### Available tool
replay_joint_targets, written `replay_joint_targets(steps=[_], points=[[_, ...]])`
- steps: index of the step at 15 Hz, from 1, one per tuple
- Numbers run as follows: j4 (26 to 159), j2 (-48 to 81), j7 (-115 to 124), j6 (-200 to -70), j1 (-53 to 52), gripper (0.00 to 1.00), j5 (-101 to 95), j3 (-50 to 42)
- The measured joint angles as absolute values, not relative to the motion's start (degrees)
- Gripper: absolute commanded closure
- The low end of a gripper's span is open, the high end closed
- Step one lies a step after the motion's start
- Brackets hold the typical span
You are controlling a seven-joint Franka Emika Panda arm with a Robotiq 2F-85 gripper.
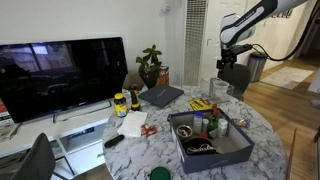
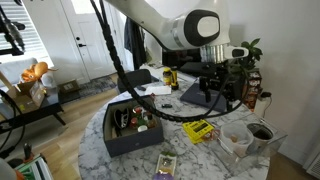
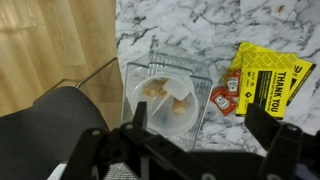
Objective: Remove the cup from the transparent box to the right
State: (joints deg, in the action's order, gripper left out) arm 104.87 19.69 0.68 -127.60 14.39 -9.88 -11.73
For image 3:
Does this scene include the dark grey office chair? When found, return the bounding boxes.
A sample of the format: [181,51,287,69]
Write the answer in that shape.
[0,57,119,180]

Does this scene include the yellow thank you card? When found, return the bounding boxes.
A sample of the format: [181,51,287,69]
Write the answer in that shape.
[235,51,298,121]

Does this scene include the transparent plastic box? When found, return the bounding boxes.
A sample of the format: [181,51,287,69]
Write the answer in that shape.
[120,51,214,152]

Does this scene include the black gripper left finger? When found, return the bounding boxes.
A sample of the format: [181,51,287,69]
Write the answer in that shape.
[133,101,149,130]

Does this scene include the yellow printed flyer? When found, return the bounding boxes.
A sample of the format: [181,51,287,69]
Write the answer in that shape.
[229,40,317,108]

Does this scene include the clear plastic cup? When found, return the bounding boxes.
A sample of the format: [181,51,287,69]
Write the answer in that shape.
[130,71,200,137]

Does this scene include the red ketchup packet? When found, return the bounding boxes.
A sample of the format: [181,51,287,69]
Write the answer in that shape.
[225,69,242,98]
[210,86,238,117]

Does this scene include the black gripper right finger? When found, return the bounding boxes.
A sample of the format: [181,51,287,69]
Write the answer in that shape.
[244,102,283,152]

